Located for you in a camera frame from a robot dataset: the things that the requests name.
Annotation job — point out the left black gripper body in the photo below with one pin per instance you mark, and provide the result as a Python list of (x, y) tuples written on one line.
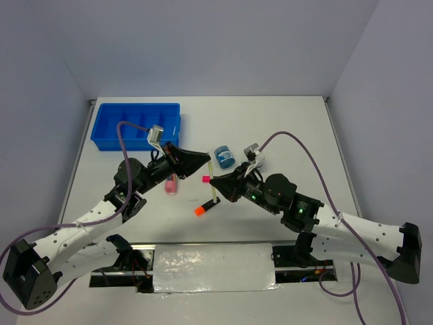
[(164, 166)]

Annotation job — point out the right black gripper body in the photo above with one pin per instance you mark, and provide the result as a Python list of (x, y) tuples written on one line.
[(250, 187)]

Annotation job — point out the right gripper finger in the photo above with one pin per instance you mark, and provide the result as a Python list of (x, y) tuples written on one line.
[(231, 193), (230, 179)]

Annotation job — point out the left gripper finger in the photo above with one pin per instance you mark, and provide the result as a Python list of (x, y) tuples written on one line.
[(190, 165), (180, 154)]

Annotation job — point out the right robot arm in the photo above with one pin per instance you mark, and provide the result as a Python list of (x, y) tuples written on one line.
[(324, 234)]

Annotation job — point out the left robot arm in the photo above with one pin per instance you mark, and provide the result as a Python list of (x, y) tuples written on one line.
[(34, 271)]

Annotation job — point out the pink crayon tube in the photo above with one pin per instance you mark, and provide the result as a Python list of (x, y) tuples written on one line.
[(170, 186)]

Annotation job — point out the blue slime jar upright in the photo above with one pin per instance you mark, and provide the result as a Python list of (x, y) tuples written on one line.
[(260, 160)]

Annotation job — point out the blue slime jar lying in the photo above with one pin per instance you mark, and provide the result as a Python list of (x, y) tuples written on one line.
[(224, 157)]

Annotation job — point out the orange black highlighter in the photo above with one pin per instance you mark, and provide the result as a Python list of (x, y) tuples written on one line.
[(206, 206)]

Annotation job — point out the silver foil plate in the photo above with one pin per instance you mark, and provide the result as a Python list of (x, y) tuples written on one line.
[(211, 268)]

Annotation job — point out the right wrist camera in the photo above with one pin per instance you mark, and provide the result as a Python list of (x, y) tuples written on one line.
[(250, 153)]

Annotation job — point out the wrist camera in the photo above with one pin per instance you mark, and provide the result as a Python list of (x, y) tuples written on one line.
[(250, 153), (154, 137)]

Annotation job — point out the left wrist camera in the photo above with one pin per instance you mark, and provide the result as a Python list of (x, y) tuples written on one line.
[(154, 137)]

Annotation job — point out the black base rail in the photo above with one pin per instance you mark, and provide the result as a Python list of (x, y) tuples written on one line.
[(288, 269)]

